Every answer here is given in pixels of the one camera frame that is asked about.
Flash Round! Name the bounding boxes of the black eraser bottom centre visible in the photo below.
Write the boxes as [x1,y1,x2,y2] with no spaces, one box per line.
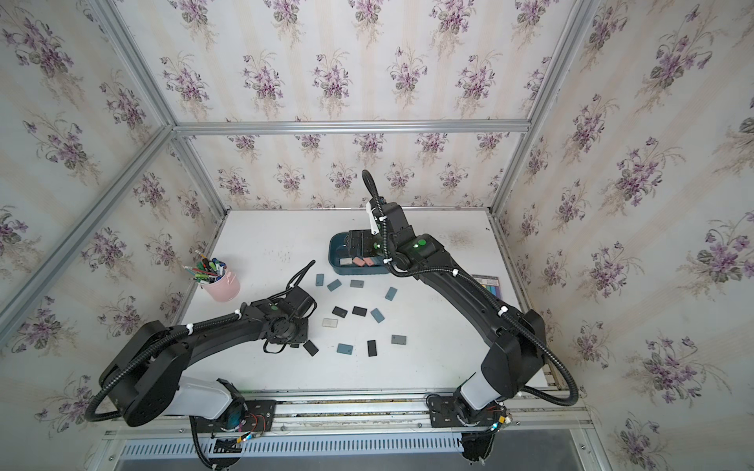
[367,340,378,357]

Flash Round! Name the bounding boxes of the coloured pens in cup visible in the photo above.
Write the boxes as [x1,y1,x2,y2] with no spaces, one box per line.
[183,255,230,285]

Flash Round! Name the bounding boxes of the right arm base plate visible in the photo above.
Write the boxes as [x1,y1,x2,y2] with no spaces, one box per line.
[425,394,512,463]

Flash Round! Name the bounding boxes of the highlighter marker pack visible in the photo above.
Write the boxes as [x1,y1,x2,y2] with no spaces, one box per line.
[472,275,502,299]

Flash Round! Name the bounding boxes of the blue eraser bottom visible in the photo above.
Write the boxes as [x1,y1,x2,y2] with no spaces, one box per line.
[337,343,353,355]

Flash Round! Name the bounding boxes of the white slotted cable duct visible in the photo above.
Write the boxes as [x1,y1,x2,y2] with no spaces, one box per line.
[120,432,463,460]

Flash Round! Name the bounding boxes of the aluminium mounting rail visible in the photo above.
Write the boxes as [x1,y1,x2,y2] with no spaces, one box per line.
[102,387,596,440]

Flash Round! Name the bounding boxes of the teal plastic storage box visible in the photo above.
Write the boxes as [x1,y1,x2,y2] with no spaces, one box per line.
[328,230,389,276]

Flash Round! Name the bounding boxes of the blue eraser upper right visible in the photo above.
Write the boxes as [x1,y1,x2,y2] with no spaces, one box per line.
[385,287,398,301]

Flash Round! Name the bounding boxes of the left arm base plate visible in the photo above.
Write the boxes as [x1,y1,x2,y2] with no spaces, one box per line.
[192,400,277,460]

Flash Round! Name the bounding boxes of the pink pen holder cup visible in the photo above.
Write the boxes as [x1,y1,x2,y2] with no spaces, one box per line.
[200,270,241,303]

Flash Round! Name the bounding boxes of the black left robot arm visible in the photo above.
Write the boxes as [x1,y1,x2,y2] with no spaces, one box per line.
[84,265,317,431]

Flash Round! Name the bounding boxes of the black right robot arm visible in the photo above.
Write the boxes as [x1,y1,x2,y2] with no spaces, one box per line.
[347,170,579,424]

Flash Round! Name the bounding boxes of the blue eraser centre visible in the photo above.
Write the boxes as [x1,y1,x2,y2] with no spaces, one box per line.
[370,308,385,323]

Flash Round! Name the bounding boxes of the black eraser centre left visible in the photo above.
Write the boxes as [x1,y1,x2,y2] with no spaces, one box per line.
[332,306,348,319]

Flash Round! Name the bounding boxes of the black eraser bottom left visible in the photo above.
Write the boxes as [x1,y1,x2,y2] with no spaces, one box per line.
[302,341,319,356]

